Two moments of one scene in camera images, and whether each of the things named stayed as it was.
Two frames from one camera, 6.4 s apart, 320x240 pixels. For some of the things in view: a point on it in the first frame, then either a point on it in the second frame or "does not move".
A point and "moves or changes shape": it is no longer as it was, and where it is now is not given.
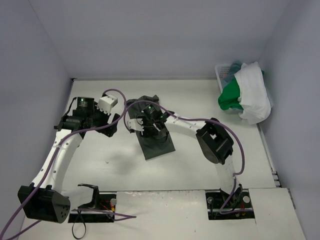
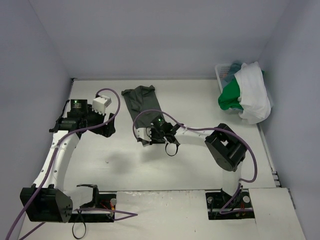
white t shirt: [254, 97] does not move
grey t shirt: [147, 143] moves or changes shape
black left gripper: [105, 124] does not move
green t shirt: [228, 99] does not move
